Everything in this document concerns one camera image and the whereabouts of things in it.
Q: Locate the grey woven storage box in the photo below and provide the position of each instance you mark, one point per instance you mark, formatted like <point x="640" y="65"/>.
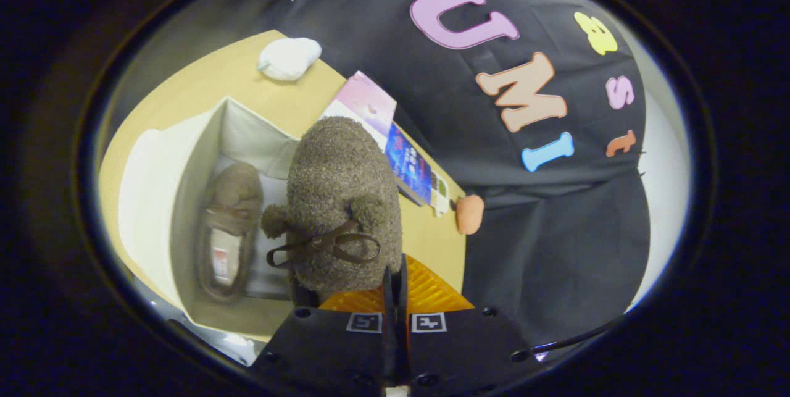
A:
<point x="185" y="199"/>

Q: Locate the white cloth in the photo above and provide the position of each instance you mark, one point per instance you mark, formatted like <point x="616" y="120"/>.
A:
<point x="289" y="58"/>

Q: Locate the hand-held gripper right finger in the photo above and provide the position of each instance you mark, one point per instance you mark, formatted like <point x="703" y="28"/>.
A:
<point x="457" y="347"/>

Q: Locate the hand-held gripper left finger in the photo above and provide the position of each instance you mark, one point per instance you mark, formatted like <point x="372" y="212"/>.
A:
<point x="333" y="347"/>

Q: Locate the brown fuzzy shoe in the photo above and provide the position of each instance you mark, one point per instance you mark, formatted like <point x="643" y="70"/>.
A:
<point x="336" y="175"/>
<point x="229" y="199"/>

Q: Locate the dark blue cover book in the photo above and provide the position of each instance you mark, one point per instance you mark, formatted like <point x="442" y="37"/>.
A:
<point x="410" y="168"/>

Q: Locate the orange sponge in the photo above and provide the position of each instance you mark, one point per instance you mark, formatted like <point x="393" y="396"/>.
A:
<point x="469" y="214"/>

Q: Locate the white printed snack packet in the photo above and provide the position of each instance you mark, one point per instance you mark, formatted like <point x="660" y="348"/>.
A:
<point x="440" y="193"/>

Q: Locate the black backdrop cloth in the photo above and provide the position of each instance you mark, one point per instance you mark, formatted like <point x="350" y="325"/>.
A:
<point x="555" y="230"/>

